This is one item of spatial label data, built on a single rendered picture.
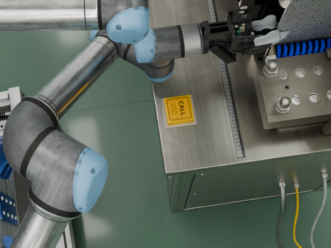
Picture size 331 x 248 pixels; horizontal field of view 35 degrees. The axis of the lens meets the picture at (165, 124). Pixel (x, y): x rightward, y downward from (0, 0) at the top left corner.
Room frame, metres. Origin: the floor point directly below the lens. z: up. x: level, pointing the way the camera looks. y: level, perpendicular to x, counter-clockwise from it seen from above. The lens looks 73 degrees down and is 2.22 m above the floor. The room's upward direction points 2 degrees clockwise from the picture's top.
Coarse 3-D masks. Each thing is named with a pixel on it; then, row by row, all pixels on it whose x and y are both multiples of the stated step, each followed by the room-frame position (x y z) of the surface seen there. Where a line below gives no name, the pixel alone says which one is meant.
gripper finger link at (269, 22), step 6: (264, 18) 0.59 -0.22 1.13; (270, 18) 0.59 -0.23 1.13; (252, 24) 0.58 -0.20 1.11; (258, 24) 0.59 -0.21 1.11; (264, 24) 0.59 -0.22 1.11; (270, 24) 0.59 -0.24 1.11; (276, 24) 0.59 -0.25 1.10; (258, 30) 0.58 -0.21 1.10; (264, 30) 0.58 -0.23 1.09; (270, 30) 0.58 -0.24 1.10
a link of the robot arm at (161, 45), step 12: (156, 36) 0.53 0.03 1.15; (168, 36) 0.53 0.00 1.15; (180, 36) 0.53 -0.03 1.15; (144, 48) 0.50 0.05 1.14; (156, 48) 0.50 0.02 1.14; (168, 48) 0.51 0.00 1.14; (180, 48) 0.51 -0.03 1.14; (144, 60) 0.49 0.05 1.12; (156, 60) 0.49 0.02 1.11; (168, 60) 0.50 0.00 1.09
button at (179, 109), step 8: (176, 96) 0.47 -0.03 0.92; (184, 96) 0.47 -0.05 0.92; (168, 104) 0.45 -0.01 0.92; (176, 104) 0.45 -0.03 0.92; (184, 104) 0.45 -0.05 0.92; (168, 112) 0.43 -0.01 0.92; (176, 112) 0.43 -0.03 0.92; (184, 112) 0.43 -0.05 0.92; (192, 112) 0.43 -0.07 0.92; (168, 120) 0.40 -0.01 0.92; (176, 120) 0.40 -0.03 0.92; (184, 120) 0.41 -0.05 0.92; (192, 120) 0.41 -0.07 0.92
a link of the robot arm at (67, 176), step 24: (48, 144) 0.25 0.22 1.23; (72, 144) 0.26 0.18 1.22; (24, 168) 0.21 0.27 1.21; (48, 168) 0.21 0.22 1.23; (72, 168) 0.21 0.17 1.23; (96, 168) 0.21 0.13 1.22; (48, 192) 0.16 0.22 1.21; (72, 192) 0.16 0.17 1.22; (96, 192) 0.17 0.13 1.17; (48, 216) 0.12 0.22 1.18; (72, 216) 0.12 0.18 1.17; (24, 240) 0.08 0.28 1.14; (48, 240) 0.08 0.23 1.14
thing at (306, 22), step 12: (288, 12) 0.57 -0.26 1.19; (300, 12) 0.58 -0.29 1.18; (312, 12) 0.58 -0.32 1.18; (324, 12) 0.59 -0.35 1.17; (288, 24) 0.58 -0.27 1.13; (300, 24) 0.58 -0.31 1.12; (312, 24) 0.59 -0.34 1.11; (324, 24) 0.59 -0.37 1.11; (288, 36) 0.58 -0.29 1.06; (300, 36) 0.59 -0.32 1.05; (312, 36) 0.59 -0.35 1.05; (324, 36) 0.60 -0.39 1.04
